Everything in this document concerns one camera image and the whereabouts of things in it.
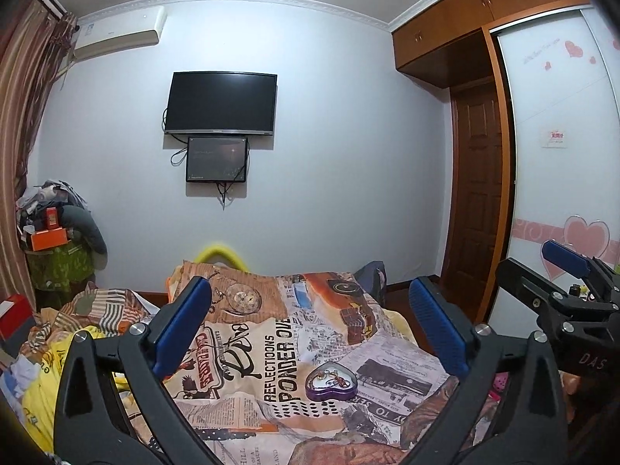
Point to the yellow garment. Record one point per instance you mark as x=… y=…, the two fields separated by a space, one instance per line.
x=40 y=399

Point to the green patterned storage bin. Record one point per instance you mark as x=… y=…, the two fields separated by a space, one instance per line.
x=57 y=269

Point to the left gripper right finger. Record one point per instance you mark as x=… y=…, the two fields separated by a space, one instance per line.
x=529 y=426

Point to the large black wall television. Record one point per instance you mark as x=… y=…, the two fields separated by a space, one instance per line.
x=221 y=102

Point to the red box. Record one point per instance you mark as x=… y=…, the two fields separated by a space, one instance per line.
x=15 y=314

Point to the wooden overhead cabinet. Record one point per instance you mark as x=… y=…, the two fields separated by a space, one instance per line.
x=444 y=46

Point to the small black wall monitor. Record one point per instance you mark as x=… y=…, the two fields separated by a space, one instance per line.
x=217 y=159

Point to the purple heart-shaped tin box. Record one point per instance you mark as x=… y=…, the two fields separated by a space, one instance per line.
x=331 y=381

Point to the white air conditioner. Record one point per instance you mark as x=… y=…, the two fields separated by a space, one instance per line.
x=134 y=29

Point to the newspaper print patchwork blanket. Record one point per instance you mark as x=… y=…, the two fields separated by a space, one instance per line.
x=241 y=383

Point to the brown wooden door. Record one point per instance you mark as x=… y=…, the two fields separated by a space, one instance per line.
x=476 y=196

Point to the orange box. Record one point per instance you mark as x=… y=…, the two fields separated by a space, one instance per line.
x=48 y=239

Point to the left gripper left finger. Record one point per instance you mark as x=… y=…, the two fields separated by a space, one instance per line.
x=91 y=426

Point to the dark blue pillow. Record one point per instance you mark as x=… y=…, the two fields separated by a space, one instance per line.
x=373 y=280

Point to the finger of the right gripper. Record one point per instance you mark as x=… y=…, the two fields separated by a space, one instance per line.
x=559 y=312
x=571 y=258

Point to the striped brown curtain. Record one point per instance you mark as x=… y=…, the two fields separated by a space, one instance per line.
x=33 y=46

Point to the pink croc shoe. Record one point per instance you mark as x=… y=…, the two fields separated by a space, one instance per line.
x=499 y=385

